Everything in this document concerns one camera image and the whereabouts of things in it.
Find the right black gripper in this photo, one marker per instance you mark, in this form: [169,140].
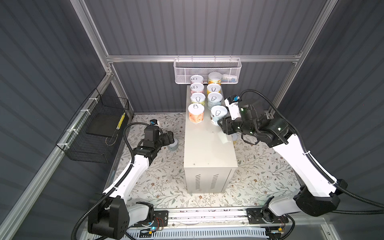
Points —
[224,125]

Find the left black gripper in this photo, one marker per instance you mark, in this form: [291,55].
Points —
[166,141]

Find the teal label can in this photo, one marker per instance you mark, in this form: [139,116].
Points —
[214,99]

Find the yellow label can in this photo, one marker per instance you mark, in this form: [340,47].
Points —
[198,98]

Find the pink label can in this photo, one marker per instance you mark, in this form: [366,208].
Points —
[196,79]
[197,88]

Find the orange label can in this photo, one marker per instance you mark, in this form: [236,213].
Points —
[215,78]

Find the pink label can front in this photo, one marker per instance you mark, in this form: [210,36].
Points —
[196,79]

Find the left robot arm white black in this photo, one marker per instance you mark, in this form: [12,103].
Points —
[109,217]

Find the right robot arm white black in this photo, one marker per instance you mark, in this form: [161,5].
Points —
[316,196]

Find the white metal cabinet counter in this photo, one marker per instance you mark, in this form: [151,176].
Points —
[209,157]

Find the tubes in white basket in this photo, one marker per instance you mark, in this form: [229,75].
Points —
[229,79]

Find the yellow marker pen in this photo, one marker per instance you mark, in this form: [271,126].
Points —
[121,121]

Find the floral patterned mat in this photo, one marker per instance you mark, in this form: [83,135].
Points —
[261,173]

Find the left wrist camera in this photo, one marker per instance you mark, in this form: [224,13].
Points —
[154,122]

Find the white wire mesh basket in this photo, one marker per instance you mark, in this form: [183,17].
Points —
[184,68]

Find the black wire wall basket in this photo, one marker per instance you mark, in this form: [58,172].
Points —
[94,138]

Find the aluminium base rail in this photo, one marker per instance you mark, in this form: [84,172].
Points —
[232,223]

